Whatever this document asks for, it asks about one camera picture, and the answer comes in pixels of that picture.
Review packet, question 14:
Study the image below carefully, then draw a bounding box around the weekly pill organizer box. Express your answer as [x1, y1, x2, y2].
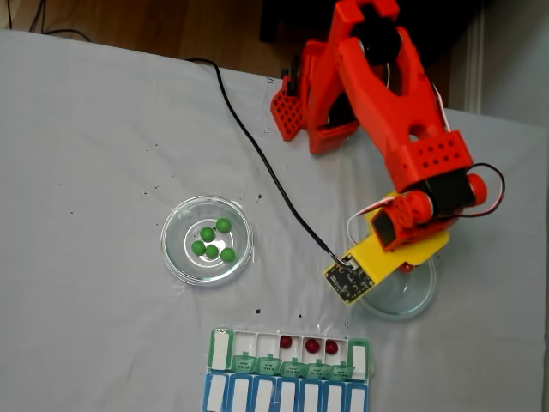
[201, 326, 373, 412]

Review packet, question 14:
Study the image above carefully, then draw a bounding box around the clear glass bowl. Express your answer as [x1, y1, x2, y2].
[358, 257, 438, 322]
[160, 195, 255, 288]

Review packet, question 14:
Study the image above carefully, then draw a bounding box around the black furniture piece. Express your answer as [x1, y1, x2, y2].
[259, 0, 486, 113]

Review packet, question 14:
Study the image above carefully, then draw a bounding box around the white table cloth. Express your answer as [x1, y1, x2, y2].
[0, 28, 549, 412]

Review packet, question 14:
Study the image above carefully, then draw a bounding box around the black camera circuit board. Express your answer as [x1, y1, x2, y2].
[323, 255, 378, 306]

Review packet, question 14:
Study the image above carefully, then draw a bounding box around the thin servo wire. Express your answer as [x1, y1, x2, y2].
[465, 162, 506, 218]

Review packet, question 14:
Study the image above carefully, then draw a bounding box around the black camera cable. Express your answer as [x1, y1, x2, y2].
[184, 58, 351, 265]

